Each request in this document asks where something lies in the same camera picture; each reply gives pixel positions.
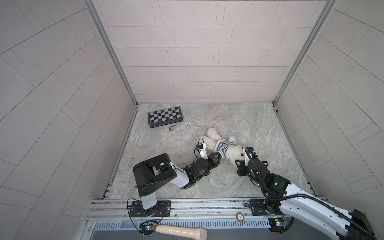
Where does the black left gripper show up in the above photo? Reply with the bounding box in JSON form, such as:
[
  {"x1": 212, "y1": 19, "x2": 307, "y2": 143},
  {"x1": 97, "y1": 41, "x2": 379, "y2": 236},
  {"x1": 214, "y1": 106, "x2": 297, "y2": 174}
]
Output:
[{"x1": 192, "y1": 153, "x2": 223, "y2": 183}]

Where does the blue white striped knit sweater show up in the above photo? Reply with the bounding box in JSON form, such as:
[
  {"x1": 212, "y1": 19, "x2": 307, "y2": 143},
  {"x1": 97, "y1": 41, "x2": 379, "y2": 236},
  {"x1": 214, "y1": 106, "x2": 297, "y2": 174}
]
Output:
[{"x1": 215, "y1": 139, "x2": 237, "y2": 159}]

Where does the white plush teddy bear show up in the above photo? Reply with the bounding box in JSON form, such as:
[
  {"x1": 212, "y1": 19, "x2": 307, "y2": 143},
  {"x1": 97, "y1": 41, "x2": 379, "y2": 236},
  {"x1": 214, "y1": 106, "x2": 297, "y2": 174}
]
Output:
[{"x1": 200, "y1": 128, "x2": 245, "y2": 165}]

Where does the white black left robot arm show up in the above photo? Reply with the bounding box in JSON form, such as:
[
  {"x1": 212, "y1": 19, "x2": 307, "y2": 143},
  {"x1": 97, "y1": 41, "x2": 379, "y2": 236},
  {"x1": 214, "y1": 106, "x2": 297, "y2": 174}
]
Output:
[{"x1": 133, "y1": 153, "x2": 222, "y2": 210}]

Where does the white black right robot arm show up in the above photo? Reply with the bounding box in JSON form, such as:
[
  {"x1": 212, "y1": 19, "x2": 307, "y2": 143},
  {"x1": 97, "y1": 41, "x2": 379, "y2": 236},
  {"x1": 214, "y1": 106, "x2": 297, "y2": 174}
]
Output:
[{"x1": 235, "y1": 159, "x2": 376, "y2": 240}]

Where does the red round sticker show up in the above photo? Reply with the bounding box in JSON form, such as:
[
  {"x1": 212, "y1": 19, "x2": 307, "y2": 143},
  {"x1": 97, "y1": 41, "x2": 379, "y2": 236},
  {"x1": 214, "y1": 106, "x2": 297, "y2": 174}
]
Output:
[{"x1": 236, "y1": 212, "x2": 245, "y2": 223}]

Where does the small silver metal jar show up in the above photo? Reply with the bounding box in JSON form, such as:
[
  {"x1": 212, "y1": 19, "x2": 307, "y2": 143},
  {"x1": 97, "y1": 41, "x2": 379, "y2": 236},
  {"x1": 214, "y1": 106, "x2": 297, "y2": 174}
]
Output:
[{"x1": 169, "y1": 125, "x2": 177, "y2": 131}]

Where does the right green circuit board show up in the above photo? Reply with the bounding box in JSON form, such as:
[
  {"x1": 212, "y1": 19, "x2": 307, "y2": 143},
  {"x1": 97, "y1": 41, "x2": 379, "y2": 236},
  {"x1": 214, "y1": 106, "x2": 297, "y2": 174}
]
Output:
[{"x1": 268, "y1": 218, "x2": 286, "y2": 233}]

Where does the green circuit board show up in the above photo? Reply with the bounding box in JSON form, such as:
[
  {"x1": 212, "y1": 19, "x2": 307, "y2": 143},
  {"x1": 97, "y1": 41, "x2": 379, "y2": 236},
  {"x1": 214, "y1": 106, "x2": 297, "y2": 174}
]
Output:
[
  {"x1": 139, "y1": 221, "x2": 158, "y2": 236},
  {"x1": 268, "y1": 218, "x2": 286, "y2": 233}
]

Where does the folded black chess board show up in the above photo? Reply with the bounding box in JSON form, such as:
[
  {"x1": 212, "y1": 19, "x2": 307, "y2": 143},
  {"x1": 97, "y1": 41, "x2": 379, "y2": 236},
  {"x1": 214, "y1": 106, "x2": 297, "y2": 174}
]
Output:
[{"x1": 148, "y1": 107, "x2": 184, "y2": 129}]

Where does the left green circuit board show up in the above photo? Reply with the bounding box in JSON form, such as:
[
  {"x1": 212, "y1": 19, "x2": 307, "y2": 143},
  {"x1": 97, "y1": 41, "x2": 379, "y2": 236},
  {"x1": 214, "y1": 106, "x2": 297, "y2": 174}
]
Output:
[{"x1": 139, "y1": 221, "x2": 158, "y2": 236}]

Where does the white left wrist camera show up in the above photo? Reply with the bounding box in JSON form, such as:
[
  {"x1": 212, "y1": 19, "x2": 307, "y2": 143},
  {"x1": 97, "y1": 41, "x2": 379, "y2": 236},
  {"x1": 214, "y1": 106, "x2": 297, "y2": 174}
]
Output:
[{"x1": 195, "y1": 143, "x2": 208, "y2": 160}]

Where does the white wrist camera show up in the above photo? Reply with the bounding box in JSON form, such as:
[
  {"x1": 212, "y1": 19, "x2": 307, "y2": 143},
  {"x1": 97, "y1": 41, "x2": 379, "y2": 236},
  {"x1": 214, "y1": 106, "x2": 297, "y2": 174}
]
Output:
[
  {"x1": 244, "y1": 147, "x2": 258, "y2": 166},
  {"x1": 195, "y1": 143, "x2": 208, "y2": 160}
]

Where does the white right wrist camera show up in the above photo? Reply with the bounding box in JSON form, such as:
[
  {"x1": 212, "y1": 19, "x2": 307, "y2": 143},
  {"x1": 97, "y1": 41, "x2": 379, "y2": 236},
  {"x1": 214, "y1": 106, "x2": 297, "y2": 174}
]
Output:
[{"x1": 244, "y1": 147, "x2": 258, "y2": 166}]

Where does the black corrugated cable conduit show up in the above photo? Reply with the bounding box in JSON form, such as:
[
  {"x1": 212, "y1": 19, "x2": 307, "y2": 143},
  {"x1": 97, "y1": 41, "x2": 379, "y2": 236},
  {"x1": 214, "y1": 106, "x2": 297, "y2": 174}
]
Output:
[{"x1": 244, "y1": 148, "x2": 379, "y2": 240}]

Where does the beige wooden handle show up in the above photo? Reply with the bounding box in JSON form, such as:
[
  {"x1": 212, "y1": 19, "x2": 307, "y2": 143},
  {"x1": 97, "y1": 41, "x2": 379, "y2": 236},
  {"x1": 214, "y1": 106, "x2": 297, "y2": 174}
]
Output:
[{"x1": 156, "y1": 225, "x2": 208, "y2": 240}]

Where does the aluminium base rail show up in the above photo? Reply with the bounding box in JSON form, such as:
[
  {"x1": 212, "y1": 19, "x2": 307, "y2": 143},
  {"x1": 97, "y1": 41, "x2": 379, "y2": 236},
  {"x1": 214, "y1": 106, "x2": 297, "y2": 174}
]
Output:
[{"x1": 82, "y1": 196, "x2": 335, "y2": 230}]

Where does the aluminium corner frame post right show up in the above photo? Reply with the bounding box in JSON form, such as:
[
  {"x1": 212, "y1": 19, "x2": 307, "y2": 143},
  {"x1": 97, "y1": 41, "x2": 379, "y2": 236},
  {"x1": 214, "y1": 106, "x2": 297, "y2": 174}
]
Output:
[{"x1": 273, "y1": 0, "x2": 337, "y2": 108}]

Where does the aluminium corner frame post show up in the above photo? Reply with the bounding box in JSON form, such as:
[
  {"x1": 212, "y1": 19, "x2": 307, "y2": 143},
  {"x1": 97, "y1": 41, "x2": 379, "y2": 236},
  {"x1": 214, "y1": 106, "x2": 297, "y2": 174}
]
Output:
[
  {"x1": 273, "y1": 0, "x2": 337, "y2": 108},
  {"x1": 84, "y1": 0, "x2": 138, "y2": 108}
]

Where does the aluminium corner frame post left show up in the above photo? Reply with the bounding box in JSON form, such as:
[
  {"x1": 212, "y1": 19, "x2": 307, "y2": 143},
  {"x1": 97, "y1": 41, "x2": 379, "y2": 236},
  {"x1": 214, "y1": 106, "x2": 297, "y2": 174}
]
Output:
[{"x1": 84, "y1": 0, "x2": 138, "y2": 108}]

